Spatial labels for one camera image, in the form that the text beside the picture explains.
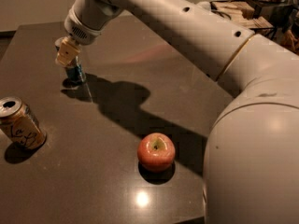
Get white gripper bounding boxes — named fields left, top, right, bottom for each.
left=55, top=0, right=122, bottom=67

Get slim blue silver redbull can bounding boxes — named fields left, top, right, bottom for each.
left=64, top=56, right=86, bottom=85

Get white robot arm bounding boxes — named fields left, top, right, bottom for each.
left=57, top=0, right=299, bottom=224

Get tan LaCroix soda can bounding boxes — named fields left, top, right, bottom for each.
left=0, top=96, right=47, bottom=150

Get red apple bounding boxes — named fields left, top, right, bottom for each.
left=137, top=133, right=176, bottom=173

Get brown packets in rack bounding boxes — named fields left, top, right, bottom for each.
left=211, top=1, right=274, bottom=30

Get black wire organizer rack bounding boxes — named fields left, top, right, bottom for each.
left=211, top=0, right=293, bottom=39

